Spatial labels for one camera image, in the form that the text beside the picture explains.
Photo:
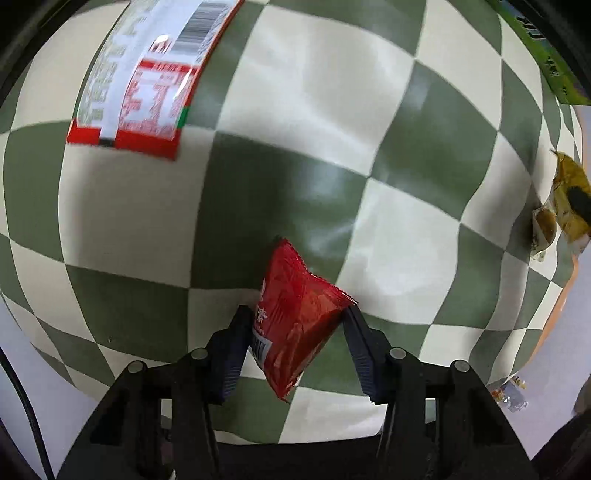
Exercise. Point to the long red white snack packet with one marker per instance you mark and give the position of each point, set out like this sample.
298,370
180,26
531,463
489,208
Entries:
147,78

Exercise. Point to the clear plastic wrapper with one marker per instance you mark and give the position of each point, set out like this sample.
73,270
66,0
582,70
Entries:
510,394

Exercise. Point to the cardboard box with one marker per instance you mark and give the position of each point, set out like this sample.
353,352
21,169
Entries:
545,50

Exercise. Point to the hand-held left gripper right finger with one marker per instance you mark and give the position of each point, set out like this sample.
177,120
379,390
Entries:
364,360

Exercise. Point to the clear packet with brown egg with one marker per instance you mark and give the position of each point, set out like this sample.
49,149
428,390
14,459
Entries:
544,230

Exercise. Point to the green white checkered mat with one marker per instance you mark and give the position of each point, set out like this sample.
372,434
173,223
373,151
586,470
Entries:
300,161

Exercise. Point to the yellow panda snack packet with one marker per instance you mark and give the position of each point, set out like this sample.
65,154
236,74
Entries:
575,203

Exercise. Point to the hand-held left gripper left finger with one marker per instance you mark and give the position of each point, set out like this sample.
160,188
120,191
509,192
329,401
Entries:
231,360

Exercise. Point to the small red snack packet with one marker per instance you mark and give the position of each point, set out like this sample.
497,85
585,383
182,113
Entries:
295,318

